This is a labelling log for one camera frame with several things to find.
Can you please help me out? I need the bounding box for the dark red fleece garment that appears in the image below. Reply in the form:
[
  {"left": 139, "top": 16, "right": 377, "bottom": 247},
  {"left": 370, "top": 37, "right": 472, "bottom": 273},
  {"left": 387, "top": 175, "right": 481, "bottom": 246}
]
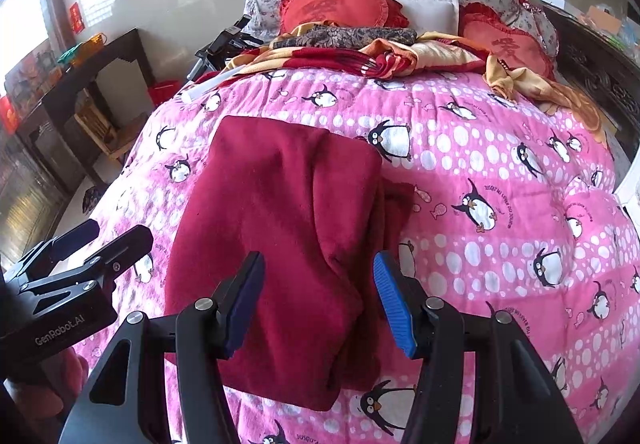
[{"left": 165, "top": 116, "right": 413, "bottom": 412}]

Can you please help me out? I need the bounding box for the left hand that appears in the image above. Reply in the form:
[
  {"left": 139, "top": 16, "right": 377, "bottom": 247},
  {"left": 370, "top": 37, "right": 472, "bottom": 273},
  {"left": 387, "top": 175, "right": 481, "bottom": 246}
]
[{"left": 3, "top": 348, "right": 89, "bottom": 427}]

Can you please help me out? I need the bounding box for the dark wooden desk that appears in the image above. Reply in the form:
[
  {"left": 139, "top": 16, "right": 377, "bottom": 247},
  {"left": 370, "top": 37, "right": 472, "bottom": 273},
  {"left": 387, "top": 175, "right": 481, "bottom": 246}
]
[{"left": 15, "top": 28, "right": 156, "bottom": 198}]

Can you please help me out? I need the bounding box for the wooden chair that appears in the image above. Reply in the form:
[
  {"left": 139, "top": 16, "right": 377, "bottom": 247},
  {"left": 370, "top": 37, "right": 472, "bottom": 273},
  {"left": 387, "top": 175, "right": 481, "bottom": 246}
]
[{"left": 74, "top": 101, "right": 148, "bottom": 165}]

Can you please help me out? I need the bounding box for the red bin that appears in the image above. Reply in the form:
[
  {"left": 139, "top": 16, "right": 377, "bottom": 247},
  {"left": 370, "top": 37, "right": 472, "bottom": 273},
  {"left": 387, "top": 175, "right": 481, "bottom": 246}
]
[{"left": 148, "top": 79, "right": 183, "bottom": 108}]

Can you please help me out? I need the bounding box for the white rolled tube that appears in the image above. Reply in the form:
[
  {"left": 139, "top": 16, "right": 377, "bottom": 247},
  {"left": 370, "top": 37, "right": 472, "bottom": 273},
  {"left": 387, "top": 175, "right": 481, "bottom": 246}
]
[{"left": 175, "top": 65, "right": 244, "bottom": 104}]

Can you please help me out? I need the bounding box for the dark carved headboard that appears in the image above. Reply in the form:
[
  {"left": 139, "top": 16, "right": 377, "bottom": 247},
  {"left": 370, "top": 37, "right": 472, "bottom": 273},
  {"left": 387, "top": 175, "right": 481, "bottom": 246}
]
[{"left": 542, "top": 4, "right": 639, "bottom": 161}]

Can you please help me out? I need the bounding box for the red yellow floral blanket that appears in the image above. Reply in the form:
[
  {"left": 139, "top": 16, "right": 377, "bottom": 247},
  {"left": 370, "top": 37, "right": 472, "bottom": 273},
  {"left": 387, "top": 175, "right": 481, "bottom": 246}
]
[{"left": 222, "top": 22, "right": 608, "bottom": 145}]

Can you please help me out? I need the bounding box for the black tripod stand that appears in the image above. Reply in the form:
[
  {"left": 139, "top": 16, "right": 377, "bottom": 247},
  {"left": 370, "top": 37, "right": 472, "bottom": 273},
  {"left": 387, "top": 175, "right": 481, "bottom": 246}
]
[{"left": 186, "top": 14, "right": 262, "bottom": 82}]

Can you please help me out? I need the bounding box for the red heart pillow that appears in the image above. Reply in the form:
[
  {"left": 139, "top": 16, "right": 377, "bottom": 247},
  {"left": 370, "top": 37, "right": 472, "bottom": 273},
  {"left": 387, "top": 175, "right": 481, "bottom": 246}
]
[
  {"left": 459, "top": 2, "right": 554, "bottom": 79},
  {"left": 280, "top": 0, "right": 409, "bottom": 33}
]

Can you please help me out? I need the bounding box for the small white pillow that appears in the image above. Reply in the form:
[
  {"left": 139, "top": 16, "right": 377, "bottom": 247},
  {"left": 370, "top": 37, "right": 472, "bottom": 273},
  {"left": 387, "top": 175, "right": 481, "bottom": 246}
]
[{"left": 385, "top": 0, "right": 459, "bottom": 35}]

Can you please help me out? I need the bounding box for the dark patterned cloth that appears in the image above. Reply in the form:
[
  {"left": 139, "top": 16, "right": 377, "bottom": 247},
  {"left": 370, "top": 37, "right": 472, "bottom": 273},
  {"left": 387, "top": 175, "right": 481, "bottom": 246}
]
[{"left": 270, "top": 24, "right": 418, "bottom": 50}]

